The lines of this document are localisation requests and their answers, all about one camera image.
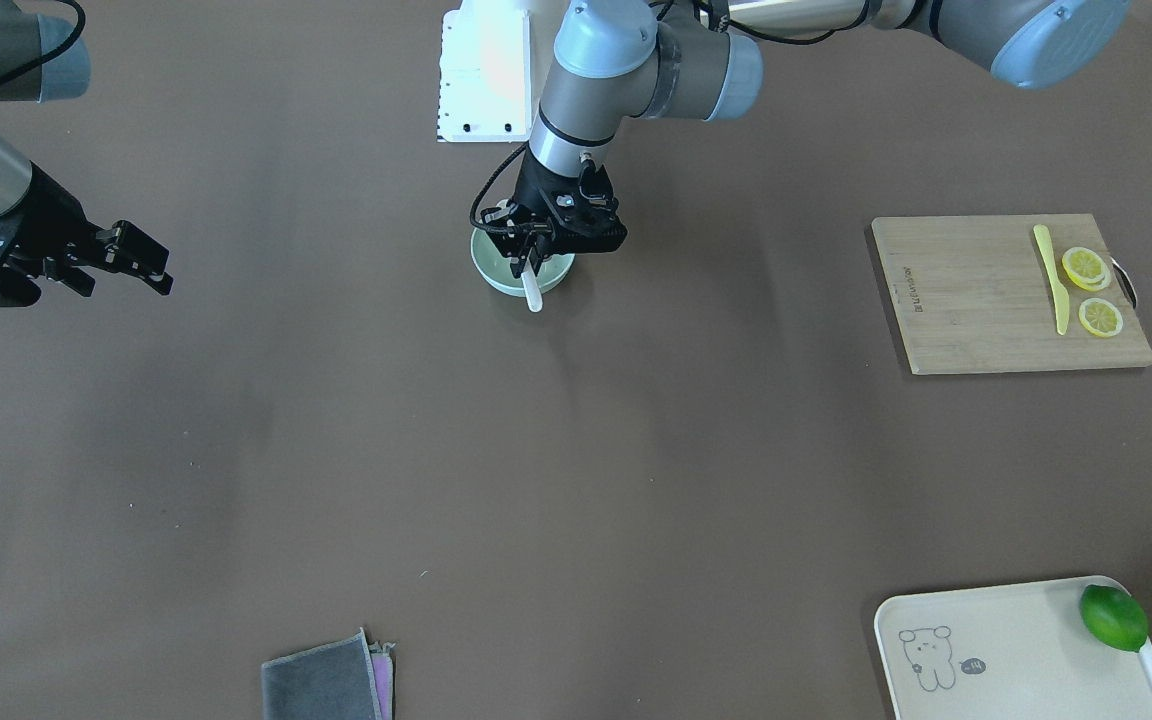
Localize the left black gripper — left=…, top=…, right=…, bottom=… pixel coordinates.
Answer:
left=508, top=150, right=628, bottom=279

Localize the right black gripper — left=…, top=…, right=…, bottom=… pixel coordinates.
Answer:
left=0, top=165, right=174, bottom=300

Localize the white plastic spoon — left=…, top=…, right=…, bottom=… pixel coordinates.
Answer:
left=520, top=259, right=544, bottom=313

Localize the light green bowl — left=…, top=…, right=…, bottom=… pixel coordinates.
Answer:
left=470, top=228, right=576, bottom=300

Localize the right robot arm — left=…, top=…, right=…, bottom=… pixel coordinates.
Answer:
left=0, top=1, right=173, bottom=306

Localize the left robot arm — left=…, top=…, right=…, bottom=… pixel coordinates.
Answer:
left=473, top=1, right=1129, bottom=281

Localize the bamboo cutting board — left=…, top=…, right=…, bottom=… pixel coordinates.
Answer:
left=870, top=214, right=1152, bottom=376

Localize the grey folded cloth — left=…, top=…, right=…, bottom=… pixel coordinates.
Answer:
left=262, top=628, right=396, bottom=719

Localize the yellow plastic knife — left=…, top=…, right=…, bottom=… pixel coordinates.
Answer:
left=1032, top=223, right=1070, bottom=336

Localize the lemon slice stack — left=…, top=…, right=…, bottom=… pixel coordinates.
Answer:
left=1061, top=247, right=1112, bottom=291

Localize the cream rabbit tray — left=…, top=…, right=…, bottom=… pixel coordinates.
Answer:
left=873, top=575, right=1152, bottom=719

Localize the green lime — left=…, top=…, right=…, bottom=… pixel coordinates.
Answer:
left=1079, top=584, right=1149, bottom=653

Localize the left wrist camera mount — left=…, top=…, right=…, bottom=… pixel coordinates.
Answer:
left=548, top=154, right=628, bottom=253

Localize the white pole base plate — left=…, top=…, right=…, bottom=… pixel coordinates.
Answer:
left=435, top=1, right=566, bottom=143

